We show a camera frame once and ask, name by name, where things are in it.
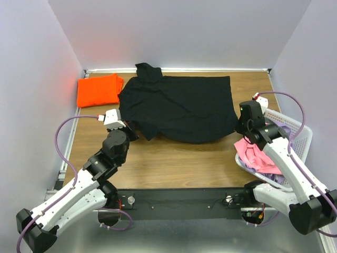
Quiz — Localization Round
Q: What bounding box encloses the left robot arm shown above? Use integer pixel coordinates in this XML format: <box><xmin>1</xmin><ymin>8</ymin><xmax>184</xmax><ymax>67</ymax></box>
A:
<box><xmin>16</xmin><ymin>121</ymin><xmax>137</xmax><ymax>252</ymax></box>

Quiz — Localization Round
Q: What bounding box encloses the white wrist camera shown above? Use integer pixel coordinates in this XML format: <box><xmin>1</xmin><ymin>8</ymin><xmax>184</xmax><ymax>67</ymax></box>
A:
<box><xmin>252</xmin><ymin>93</ymin><xmax>269</xmax><ymax>115</ymax></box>
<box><xmin>103</xmin><ymin>109</ymin><xmax>126</xmax><ymax>130</ymax></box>

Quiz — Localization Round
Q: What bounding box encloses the aluminium frame rail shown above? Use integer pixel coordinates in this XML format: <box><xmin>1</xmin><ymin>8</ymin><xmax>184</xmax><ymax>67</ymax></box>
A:
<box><xmin>44</xmin><ymin>188</ymin><xmax>337</xmax><ymax>253</ymax></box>

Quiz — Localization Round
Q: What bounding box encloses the black t-shirt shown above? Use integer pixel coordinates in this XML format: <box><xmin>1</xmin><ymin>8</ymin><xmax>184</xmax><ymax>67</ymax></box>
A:
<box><xmin>118</xmin><ymin>63</ymin><xmax>237</xmax><ymax>144</ymax></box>

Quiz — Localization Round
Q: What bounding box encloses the folded orange t-shirt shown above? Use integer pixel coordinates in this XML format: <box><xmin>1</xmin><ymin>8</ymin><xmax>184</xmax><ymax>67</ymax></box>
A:
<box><xmin>77</xmin><ymin>73</ymin><xmax>124</xmax><ymax>108</ymax></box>

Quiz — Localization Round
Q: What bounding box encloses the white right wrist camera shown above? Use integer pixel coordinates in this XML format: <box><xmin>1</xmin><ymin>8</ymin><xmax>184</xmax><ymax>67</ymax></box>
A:
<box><xmin>252</xmin><ymin>93</ymin><xmax>269</xmax><ymax>115</ymax></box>

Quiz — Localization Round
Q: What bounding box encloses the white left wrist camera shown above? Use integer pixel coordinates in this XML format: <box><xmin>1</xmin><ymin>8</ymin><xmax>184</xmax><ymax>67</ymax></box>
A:
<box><xmin>103</xmin><ymin>109</ymin><xmax>126</xmax><ymax>130</ymax></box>

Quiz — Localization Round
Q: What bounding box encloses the white plastic laundry basket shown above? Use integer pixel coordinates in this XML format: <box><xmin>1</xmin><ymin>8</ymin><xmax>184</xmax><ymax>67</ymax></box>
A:
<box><xmin>235</xmin><ymin>109</ymin><xmax>313</xmax><ymax>191</ymax></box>

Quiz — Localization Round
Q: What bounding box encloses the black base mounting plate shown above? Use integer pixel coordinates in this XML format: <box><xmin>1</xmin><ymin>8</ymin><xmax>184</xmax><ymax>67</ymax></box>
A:
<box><xmin>97</xmin><ymin>187</ymin><xmax>266</xmax><ymax>227</ymax></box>

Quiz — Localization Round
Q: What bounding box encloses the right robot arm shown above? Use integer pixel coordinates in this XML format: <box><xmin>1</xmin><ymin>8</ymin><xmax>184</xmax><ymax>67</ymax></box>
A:
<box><xmin>235</xmin><ymin>99</ymin><xmax>336</xmax><ymax>235</ymax></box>

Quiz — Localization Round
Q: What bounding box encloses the pink t-shirt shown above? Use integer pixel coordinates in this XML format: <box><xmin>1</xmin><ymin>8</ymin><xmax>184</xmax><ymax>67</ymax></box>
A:
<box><xmin>234</xmin><ymin>139</ymin><xmax>282</xmax><ymax>175</ymax></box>

